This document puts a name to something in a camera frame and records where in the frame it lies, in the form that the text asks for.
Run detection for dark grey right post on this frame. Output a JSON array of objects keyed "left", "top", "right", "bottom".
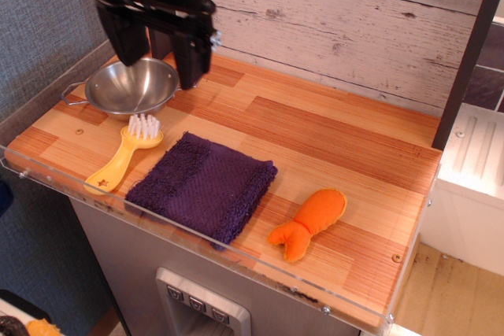
[{"left": 432, "top": 0, "right": 500, "bottom": 150}]

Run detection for grey toy fridge dispenser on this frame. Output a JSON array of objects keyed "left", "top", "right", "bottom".
[{"left": 156, "top": 267, "right": 252, "bottom": 335}]

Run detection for stainless steel bowl with handles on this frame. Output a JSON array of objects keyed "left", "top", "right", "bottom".
[{"left": 61, "top": 57, "right": 181, "bottom": 120}]

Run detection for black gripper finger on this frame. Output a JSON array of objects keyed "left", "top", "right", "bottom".
[
  {"left": 96, "top": 3, "right": 150, "bottom": 67},
  {"left": 172, "top": 33, "right": 212, "bottom": 90}
]

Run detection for white toy sink counter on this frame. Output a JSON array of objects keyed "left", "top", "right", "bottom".
[{"left": 420, "top": 104, "right": 503, "bottom": 275}]

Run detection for dark grey post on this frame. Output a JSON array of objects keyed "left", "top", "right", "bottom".
[
  {"left": 149, "top": 28, "right": 174, "bottom": 60},
  {"left": 432, "top": 0, "right": 500, "bottom": 150}
]

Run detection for yellow brush white bristles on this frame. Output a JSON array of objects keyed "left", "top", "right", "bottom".
[{"left": 84, "top": 113, "right": 164, "bottom": 195}]

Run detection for clear acrylic table guard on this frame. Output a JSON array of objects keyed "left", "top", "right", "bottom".
[{"left": 5, "top": 138, "right": 441, "bottom": 334}]

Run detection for purple towel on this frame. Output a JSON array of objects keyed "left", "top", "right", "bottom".
[{"left": 125, "top": 132, "right": 278, "bottom": 250}]

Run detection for orange object bottom left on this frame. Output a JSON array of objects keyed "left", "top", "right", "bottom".
[{"left": 26, "top": 319, "right": 62, "bottom": 336}]

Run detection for dark grey left post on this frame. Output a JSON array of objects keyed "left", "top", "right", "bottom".
[{"left": 149, "top": 28, "right": 174, "bottom": 60}]

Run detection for orange plush fish toy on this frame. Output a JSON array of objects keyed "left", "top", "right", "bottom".
[{"left": 267, "top": 188, "right": 348, "bottom": 263}]

